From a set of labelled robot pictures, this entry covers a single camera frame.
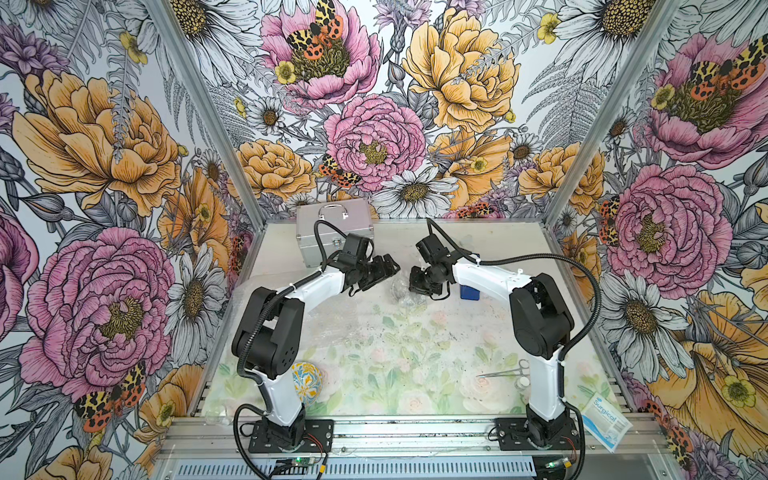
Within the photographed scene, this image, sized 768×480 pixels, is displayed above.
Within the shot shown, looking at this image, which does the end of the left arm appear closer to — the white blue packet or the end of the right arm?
the end of the right arm

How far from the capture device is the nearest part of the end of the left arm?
2.44 ft

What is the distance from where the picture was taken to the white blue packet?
75 centimetres

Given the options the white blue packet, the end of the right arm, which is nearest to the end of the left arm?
the end of the right arm

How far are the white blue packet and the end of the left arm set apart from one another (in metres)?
0.63
